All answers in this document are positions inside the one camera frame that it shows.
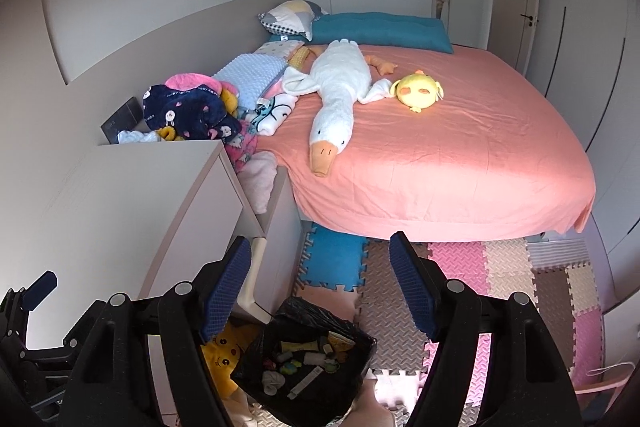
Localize white long cardboard box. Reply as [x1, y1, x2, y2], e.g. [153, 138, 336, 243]
[288, 366, 324, 400]

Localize patchwork checkered pillow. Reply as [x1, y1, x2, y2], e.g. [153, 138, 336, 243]
[257, 0, 328, 41]

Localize navy rabbit print blanket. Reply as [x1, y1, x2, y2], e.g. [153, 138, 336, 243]
[142, 84, 241, 143]

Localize colourful foam floor mats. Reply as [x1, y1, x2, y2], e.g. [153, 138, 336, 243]
[249, 221, 609, 427]

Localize light blue baby garment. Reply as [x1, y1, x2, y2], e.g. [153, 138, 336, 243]
[116, 130, 163, 144]

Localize black wall switch panel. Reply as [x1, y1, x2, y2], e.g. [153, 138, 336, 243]
[101, 96, 143, 144]

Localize white goose plush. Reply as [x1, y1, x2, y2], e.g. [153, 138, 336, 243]
[281, 39, 397, 176]

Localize pink bed sheet mattress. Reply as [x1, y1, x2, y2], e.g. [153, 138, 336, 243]
[258, 46, 596, 242]

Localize white towel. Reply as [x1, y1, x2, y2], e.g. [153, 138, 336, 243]
[262, 371, 286, 397]

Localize yellow chick plush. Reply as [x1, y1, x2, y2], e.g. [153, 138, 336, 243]
[390, 70, 445, 114]

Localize pink fleece blanket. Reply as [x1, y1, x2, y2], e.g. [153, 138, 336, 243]
[165, 72, 239, 95]

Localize light blue knit blanket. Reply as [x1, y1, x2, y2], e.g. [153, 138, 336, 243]
[213, 53, 288, 109]

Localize black trash bin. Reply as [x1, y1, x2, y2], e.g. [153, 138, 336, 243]
[231, 297, 376, 426]

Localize white cartoon print cloth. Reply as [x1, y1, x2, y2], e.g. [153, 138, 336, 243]
[250, 93, 298, 136]

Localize yellow pikachu plush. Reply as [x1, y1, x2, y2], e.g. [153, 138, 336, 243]
[202, 321, 260, 399]

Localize teal long pillow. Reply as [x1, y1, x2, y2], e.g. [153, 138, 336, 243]
[270, 12, 454, 54]

